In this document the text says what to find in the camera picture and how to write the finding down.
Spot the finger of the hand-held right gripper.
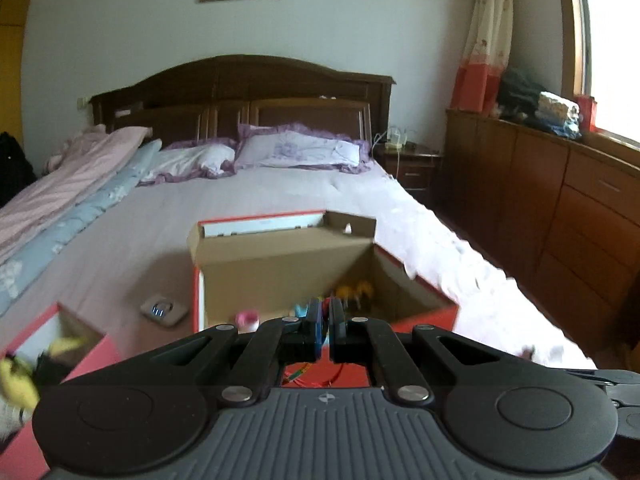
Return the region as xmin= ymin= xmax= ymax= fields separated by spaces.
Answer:
xmin=564 ymin=367 xmax=640 ymax=387
xmin=602 ymin=384 xmax=640 ymax=438

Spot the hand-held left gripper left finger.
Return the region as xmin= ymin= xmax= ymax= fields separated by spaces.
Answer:
xmin=125 ymin=297 xmax=326 ymax=406

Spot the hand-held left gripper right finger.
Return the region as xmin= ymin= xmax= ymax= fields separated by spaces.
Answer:
xmin=329 ymin=297 xmax=526 ymax=406

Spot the orange cardboard box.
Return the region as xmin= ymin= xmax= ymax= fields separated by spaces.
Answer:
xmin=189 ymin=210 xmax=460 ymax=388

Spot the pink box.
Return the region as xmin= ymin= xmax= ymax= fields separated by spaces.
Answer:
xmin=0 ymin=302 xmax=123 ymax=480

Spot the white device with blue lights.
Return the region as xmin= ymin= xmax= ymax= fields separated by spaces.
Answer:
xmin=140 ymin=296 xmax=190 ymax=327

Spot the lavender bed sheet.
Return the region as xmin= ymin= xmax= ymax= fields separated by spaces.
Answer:
xmin=0 ymin=165 xmax=431 ymax=341

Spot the wooden nightstand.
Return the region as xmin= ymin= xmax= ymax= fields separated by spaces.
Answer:
xmin=372 ymin=142 xmax=443 ymax=206

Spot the purple frilled pillow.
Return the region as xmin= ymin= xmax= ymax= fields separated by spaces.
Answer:
xmin=137 ymin=140 xmax=237 ymax=187
xmin=235 ymin=122 xmax=373 ymax=176

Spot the long wooden cabinet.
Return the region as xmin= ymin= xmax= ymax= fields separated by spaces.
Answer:
xmin=432 ymin=107 xmax=640 ymax=361

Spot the white charger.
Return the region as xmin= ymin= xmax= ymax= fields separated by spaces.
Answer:
xmin=385 ymin=127 xmax=416 ymax=151

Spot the light blue floral blanket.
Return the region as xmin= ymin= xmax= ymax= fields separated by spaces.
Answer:
xmin=0 ymin=139 xmax=163 ymax=316

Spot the small red box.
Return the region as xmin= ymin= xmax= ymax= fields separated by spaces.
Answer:
xmin=574 ymin=95 xmax=598 ymax=133

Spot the dark wooden headboard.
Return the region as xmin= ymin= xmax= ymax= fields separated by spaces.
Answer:
xmin=89 ymin=55 xmax=397 ymax=146

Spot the pink striped quilt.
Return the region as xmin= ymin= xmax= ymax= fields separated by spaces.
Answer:
xmin=0 ymin=125 xmax=153 ymax=266

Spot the pile of folded clothes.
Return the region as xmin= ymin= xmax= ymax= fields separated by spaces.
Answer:
xmin=497 ymin=67 xmax=583 ymax=138

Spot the yellow plush toy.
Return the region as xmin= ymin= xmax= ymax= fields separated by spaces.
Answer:
xmin=0 ymin=355 xmax=41 ymax=411

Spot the white red curtain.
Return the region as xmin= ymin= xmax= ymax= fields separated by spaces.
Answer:
xmin=450 ymin=0 xmax=516 ymax=116

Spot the window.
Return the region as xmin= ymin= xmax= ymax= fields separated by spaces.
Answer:
xmin=575 ymin=0 xmax=640 ymax=141

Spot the black bag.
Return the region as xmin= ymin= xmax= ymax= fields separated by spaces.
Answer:
xmin=0 ymin=131 xmax=37 ymax=208

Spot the yellow wardrobe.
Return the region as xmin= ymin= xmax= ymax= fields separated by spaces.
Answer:
xmin=0 ymin=0 xmax=38 ymax=146

